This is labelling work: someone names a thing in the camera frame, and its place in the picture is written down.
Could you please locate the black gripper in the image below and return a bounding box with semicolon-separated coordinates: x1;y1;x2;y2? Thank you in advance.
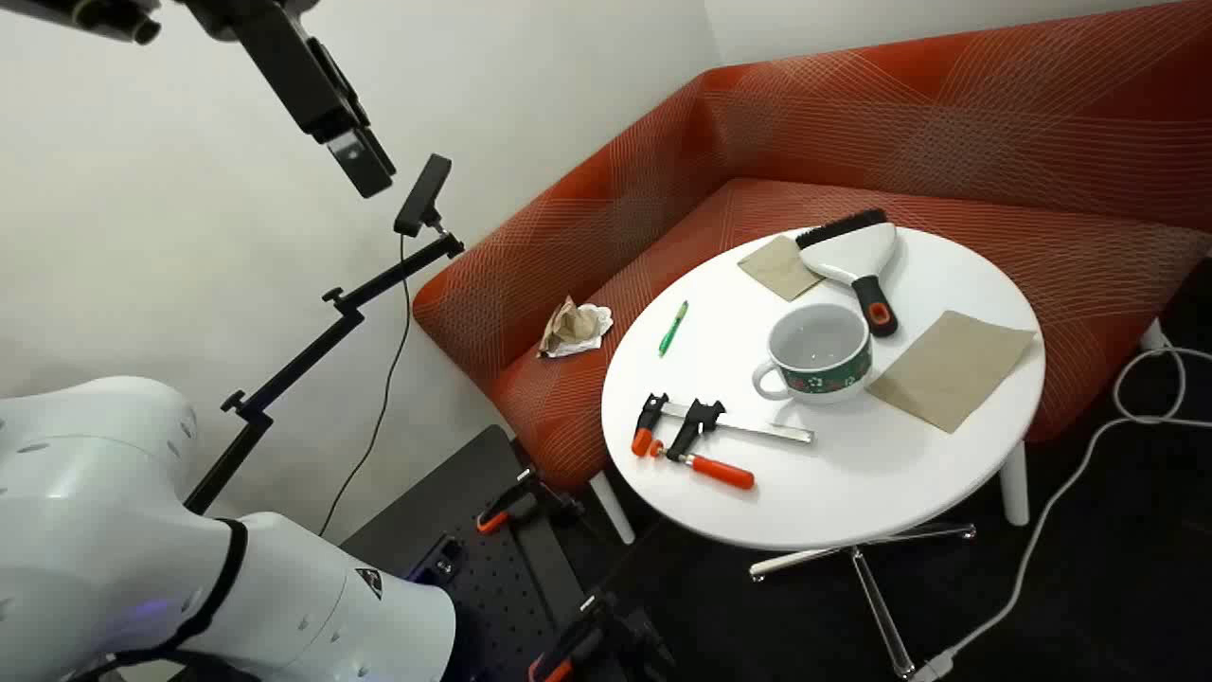
186;0;398;202

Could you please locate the green pen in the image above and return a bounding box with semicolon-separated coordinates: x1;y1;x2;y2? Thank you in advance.
656;295;695;359

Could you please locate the white and green mug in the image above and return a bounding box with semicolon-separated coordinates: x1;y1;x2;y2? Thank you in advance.
749;299;879;410

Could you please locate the crumpled paper wrapper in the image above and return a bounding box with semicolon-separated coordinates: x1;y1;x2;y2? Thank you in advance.
536;295;618;363

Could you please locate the black and orange bar clamp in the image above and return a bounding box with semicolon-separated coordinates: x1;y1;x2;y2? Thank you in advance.
628;391;818;496

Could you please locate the small brown cardboard piece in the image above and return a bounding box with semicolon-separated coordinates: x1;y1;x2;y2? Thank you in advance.
736;232;825;303

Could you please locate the white round table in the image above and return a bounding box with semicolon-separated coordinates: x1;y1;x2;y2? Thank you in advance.
600;224;1048;682

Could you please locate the large brown cardboard piece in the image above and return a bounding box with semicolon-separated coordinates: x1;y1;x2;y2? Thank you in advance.
866;306;1041;435

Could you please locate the orange patterned sofa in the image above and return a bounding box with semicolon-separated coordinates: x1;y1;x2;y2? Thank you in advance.
409;0;1212;500

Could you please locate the black camera on stand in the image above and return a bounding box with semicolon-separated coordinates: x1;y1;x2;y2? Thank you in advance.
390;150;456;237

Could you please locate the black articulated camera stand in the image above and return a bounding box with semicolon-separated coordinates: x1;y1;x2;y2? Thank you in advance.
183;232;469;519

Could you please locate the thin black camera cable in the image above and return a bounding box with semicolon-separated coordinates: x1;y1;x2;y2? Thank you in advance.
313;232;421;544

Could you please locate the small orange-handled mounting clamp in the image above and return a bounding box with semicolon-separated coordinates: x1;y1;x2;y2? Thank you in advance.
475;466;584;541

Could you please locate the white scraper with black handle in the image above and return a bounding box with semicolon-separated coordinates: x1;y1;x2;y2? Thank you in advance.
793;203;906;340

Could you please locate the large orange-handled mounting clamp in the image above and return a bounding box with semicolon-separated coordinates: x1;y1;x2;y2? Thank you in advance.
526;591;678;682

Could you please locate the white floor cable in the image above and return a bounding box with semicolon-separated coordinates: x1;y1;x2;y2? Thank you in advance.
906;337;1212;682

